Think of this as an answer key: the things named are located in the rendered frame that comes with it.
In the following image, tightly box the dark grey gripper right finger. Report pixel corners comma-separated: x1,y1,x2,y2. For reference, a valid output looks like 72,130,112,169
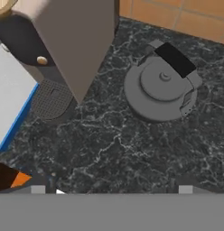
175,175,222,195

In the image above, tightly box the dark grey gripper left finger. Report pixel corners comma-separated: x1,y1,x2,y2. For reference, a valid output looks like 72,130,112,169
0,175,56,195

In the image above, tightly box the grey tray with blue rim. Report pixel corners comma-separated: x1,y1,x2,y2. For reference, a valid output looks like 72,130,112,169
0,37,40,153

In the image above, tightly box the taupe cabinet door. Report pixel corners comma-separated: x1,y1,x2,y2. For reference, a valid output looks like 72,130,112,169
11,0,120,106

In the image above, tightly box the black coffee machine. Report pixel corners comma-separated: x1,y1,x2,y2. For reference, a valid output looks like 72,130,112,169
0,12,78,123

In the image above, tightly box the grey kettle with black handle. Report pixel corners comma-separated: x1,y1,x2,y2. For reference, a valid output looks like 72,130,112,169
123,39,204,123

